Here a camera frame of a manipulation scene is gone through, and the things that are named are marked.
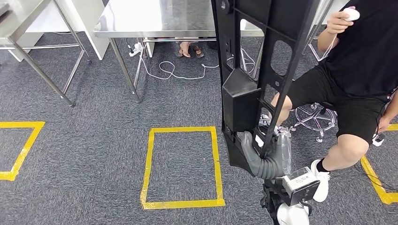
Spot chrome wheeled stool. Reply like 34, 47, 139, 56
288, 102, 339, 144

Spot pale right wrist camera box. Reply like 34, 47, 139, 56
281, 166, 321, 207

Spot white handheld controller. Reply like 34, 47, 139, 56
371, 133, 386, 148
343, 7, 361, 22

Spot black floor cable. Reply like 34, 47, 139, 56
354, 161, 398, 192

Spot white cabinet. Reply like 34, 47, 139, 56
8, 0, 110, 63

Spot white floor cable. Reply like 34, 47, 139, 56
138, 46, 220, 81

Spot person's left hand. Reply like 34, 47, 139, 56
376, 115, 393, 135

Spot yellow floor tape rectangle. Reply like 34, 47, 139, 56
0, 121, 46, 182
360, 123, 398, 206
140, 126, 226, 210

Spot person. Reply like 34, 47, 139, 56
177, 41, 205, 59
270, 0, 398, 204

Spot person's right hand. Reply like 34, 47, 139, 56
325, 6, 356, 35

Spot white power strip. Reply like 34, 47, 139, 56
128, 41, 145, 59

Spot black plastic panel part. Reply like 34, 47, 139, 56
211, 0, 321, 176

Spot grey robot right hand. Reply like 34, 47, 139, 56
241, 113, 293, 176

